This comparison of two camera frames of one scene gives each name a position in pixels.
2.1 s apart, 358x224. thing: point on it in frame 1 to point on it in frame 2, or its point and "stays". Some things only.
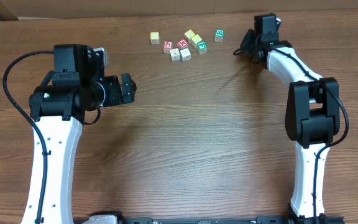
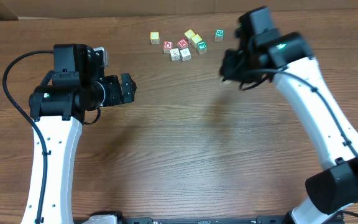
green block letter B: [219, 35] stays
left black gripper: [126, 89] stays
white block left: [174, 54] stays
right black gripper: [247, 42] to [230, 66]
